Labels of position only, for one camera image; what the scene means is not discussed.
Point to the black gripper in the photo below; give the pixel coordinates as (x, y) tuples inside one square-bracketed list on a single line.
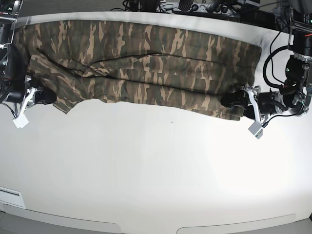
[(269, 103), (18, 96)]

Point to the camouflage T-shirt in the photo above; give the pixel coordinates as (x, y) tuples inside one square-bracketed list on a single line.
[(116, 61)]

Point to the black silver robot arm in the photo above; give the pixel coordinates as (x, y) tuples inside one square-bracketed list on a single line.
[(295, 93), (15, 84)]

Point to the white label plate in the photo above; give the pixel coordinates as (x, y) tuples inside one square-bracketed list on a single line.
[(11, 197)]

